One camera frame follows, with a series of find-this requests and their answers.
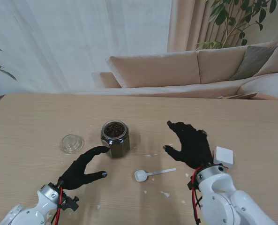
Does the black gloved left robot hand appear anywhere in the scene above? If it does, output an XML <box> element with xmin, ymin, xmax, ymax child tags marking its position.
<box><xmin>58</xmin><ymin>146</ymin><xmax>111</xmax><ymax>191</ymax></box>

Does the beige sofa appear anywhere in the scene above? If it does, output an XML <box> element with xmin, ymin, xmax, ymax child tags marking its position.
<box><xmin>100</xmin><ymin>41</ymin><xmax>278</xmax><ymax>105</ymax></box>

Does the white blanket on sofa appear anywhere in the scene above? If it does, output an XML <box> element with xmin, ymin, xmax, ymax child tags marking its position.
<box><xmin>239</xmin><ymin>72</ymin><xmax>278</xmax><ymax>104</ymax></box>

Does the white square jar lid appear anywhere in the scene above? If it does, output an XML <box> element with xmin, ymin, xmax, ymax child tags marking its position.
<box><xmin>214</xmin><ymin>146</ymin><xmax>234</xmax><ymax>169</ymax></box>

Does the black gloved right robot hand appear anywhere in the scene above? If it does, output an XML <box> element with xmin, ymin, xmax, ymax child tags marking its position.
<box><xmin>162</xmin><ymin>120</ymin><xmax>214</xmax><ymax>170</ymax></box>

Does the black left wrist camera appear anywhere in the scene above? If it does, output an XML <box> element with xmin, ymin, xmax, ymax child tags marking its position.
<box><xmin>61</xmin><ymin>196</ymin><xmax>80</xmax><ymax>212</ymax></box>

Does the red left arm cable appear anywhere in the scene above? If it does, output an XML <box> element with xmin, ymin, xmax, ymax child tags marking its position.
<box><xmin>51</xmin><ymin>186</ymin><xmax>65</xmax><ymax>225</ymax></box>

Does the beige pleated curtain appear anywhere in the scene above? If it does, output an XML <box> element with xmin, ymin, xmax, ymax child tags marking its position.
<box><xmin>166</xmin><ymin>0</ymin><xmax>266</xmax><ymax>53</ymax></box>

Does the clear glass jar lid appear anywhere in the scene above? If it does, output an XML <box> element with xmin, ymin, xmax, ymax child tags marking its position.
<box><xmin>60</xmin><ymin>134</ymin><xmax>85</xmax><ymax>155</ymax></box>

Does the grey sofa cushion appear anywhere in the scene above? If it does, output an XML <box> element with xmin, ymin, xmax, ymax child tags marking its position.
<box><xmin>230</xmin><ymin>45</ymin><xmax>278</xmax><ymax>81</ymax></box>

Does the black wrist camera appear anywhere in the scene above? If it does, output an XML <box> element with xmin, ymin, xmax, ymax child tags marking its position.
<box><xmin>187</xmin><ymin>177</ymin><xmax>200</xmax><ymax>192</ymax></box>
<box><xmin>61</xmin><ymin>196</ymin><xmax>80</xmax><ymax>212</ymax></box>

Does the tall leafy green plant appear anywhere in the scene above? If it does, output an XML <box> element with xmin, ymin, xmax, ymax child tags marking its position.
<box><xmin>196</xmin><ymin>0</ymin><xmax>278</xmax><ymax>50</ymax></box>

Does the white sheer curtain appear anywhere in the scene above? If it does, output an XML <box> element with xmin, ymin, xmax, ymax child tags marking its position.
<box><xmin>0</xmin><ymin>0</ymin><xmax>172</xmax><ymax>92</ymax></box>

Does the glass jar of coffee beans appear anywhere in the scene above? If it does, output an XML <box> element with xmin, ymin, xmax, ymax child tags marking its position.
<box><xmin>100</xmin><ymin>120</ymin><xmax>131</xmax><ymax>160</ymax></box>

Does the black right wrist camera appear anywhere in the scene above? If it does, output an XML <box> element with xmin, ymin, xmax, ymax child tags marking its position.
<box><xmin>187</xmin><ymin>177</ymin><xmax>200</xmax><ymax>192</ymax></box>

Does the white plastic spoon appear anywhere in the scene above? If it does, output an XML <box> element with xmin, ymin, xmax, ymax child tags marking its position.
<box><xmin>134</xmin><ymin>167</ymin><xmax>177</xmax><ymax>182</ymax></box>

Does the wooden tray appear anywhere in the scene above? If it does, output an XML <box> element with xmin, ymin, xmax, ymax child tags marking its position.
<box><xmin>217</xmin><ymin>92</ymin><xmax>258</xmax><ymax>100</ymax></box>

